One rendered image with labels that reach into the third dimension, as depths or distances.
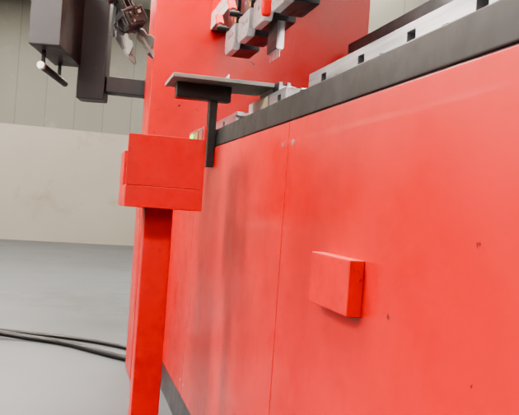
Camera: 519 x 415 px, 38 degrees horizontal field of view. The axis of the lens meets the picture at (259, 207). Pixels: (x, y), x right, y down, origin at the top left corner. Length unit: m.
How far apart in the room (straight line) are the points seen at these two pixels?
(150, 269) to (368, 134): 0.80
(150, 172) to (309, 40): 1.57
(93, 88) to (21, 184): 7.57
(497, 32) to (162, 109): 2.22
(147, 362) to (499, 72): 1.15
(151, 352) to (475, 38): 1.11
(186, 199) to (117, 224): 9.45
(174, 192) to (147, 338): 0.33
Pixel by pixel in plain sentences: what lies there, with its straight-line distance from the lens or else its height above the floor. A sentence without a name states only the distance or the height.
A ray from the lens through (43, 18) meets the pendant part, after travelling 3.04.
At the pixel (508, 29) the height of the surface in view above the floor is 0.84.
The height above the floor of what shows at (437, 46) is 0.85.
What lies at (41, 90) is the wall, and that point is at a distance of 10.99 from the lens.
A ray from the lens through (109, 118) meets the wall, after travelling 11.03.
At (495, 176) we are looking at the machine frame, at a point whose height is 0.72.
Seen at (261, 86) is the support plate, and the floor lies 0.99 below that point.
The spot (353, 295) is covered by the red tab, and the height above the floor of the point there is 0.58.
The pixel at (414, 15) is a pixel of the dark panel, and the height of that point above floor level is 1.32.
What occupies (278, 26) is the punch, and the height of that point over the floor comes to 1.16.
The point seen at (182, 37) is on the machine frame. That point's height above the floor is 1.30.
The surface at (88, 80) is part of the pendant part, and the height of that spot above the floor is 1.18.
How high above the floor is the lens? 0.67
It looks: level
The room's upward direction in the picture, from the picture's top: 4 degrees clockwise
